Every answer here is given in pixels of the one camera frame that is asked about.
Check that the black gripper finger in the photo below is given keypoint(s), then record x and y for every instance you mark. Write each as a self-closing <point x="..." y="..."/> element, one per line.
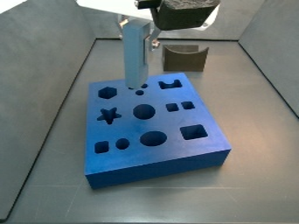
<point x="122" y="20"/>

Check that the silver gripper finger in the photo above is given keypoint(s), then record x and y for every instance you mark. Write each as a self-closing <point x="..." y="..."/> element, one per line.
<point x="151" y="43"/>

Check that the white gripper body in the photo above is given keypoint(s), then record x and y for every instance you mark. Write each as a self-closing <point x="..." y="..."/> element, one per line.
<point x="125" y="7"/>

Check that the blue shape sorting board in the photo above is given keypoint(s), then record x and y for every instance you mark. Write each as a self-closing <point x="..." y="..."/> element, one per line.
<point x="149" y="132"/>

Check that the black curved holder stand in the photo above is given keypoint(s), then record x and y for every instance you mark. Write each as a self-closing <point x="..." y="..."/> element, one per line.
<point x="185" y="58"/>

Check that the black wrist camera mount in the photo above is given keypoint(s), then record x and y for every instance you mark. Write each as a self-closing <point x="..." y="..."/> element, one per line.
<point x="181" y="14"/>

